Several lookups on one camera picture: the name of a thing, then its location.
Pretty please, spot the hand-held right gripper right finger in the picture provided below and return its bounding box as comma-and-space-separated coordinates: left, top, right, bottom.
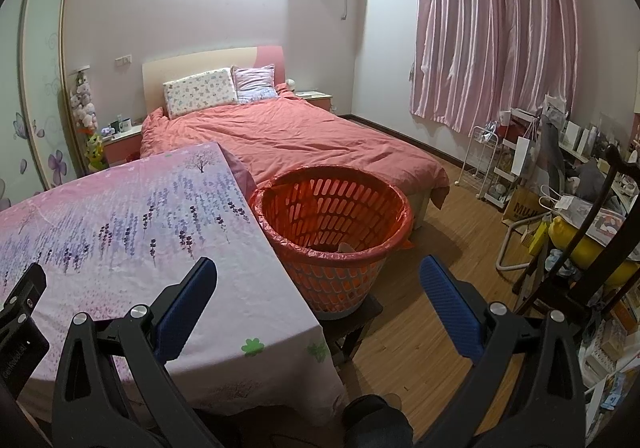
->
419, 254, 586, 448

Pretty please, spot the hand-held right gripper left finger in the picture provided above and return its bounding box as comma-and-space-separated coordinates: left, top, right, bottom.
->
50, 255, 219, 448

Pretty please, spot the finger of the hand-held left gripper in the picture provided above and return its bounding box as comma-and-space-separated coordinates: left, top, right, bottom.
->
0, 262, 48, 329

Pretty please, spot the orange plastic laundry basket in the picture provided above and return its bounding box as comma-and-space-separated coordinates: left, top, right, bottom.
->
250, 165, 415, 321

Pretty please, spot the dark wooden stool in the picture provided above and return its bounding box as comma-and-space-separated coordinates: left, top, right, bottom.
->
320, 295, 385, 369

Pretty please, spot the pink floral tablecloth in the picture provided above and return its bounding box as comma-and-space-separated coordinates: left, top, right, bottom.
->
0, 142, 351, 416

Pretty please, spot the brown paper bag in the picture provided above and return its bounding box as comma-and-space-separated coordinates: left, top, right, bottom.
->
501, 185, 548, 229

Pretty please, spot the yellow bag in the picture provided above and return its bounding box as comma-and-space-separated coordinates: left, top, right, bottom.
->
547, 215, 640, 286

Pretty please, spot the person's leg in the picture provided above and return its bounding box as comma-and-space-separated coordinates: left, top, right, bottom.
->
342, 394, 416, 448

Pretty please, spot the white trolley shelf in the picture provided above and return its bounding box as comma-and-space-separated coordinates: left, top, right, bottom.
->
492, 108, 543, 214

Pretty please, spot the dark wooden chair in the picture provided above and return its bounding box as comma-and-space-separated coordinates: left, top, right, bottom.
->
515, 143, 640, 324

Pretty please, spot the shelf of books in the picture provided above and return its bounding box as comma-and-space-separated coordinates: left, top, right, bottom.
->
575, 303, 640, 429

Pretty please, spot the pink nightstand with mug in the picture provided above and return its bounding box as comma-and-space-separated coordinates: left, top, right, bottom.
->
102, 124, 145, 166

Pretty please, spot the column of plush toys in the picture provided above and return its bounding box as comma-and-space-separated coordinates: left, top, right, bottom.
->
69, 69, 106, 174

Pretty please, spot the coral red duvet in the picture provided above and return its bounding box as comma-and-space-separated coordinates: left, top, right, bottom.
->
140, 95, 451, 209

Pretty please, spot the white floral pillow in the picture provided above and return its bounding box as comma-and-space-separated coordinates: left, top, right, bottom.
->
162, 68, 240, 120

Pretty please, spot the flower printed sliding wardrobe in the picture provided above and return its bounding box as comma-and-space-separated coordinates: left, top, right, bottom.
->
0, 0, 83, 214

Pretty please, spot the pink striped pillow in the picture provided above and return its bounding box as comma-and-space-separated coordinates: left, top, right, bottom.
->
231, 64, 278, 104

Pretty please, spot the cream and pink headboard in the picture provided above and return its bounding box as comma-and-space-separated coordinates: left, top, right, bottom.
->
142, 45, 288, 119

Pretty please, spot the pink striped curtain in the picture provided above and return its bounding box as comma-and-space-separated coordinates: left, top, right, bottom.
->
409, 0, 587, 133

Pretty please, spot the white metal tube frame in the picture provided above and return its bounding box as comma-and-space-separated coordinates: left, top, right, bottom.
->
495, 223, 532, 275

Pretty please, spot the white wire rack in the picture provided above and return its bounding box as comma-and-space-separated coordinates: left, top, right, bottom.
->
460, 124, 501, 201

